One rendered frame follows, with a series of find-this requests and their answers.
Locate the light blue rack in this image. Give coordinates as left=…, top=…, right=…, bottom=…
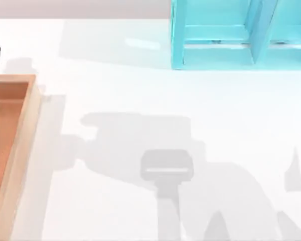
left=170, top=0, right=301, bottom=71

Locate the shallow salmon-coloured box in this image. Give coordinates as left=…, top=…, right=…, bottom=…
left=0, top=74, right=42, bottom=241

